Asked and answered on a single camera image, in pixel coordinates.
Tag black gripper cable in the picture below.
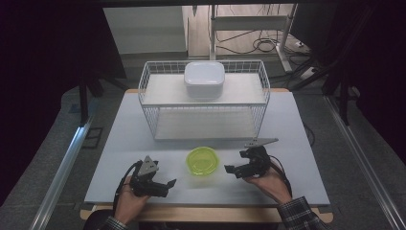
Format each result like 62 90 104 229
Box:
268 154 293 196
112 160 144 214

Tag metal floor rail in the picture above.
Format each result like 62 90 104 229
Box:
323 95 406 230
29 114 95 230

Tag black floor cables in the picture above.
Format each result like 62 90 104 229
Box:
214 29 309 56

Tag grey cabinet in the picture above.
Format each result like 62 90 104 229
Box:
102 6 189 56

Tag black stand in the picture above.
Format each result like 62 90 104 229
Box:
338 76 352 127
78 71 104 127

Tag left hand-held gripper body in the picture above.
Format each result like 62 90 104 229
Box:
128 155 170 198

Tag white desk frame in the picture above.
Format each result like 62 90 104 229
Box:
208 3 299 74

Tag wooden table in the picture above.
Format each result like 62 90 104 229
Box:
79 87 334 224

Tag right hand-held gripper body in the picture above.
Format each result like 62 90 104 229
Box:
236 137 280 179

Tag white wire rack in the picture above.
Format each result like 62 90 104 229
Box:
137 59 271 142

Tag white square lidded container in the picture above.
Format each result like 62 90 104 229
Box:
183 61 226 100

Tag round container with green lid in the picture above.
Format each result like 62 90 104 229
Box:
186 146 221 176

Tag white power strip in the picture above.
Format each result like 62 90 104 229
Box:
300 66 319 81

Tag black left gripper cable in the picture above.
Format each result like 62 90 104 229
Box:
112 160 144 214

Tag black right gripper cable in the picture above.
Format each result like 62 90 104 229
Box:
268 154 293 196

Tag person's right hand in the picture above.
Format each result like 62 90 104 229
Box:
243 162 293 206

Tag person's left hand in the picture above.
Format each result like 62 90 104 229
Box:
113 176 151 226

